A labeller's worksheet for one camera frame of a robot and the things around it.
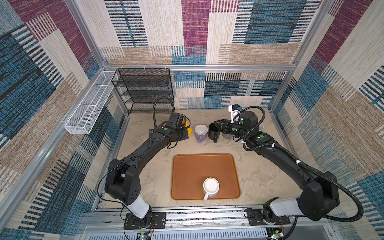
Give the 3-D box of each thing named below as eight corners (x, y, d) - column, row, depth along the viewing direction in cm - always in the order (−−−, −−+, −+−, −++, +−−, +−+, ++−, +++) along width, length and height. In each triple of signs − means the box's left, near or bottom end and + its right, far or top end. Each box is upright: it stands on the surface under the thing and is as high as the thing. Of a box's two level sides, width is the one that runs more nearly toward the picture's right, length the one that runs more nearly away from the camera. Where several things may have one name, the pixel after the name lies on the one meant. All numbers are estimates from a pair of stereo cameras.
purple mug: (194, 144, 102) (194, 137, 96) (194, 131, 109) (194, 124, 102) (207, 144, 102) (208, 137, 96) (207, 131, 109) (207, 124, 102)
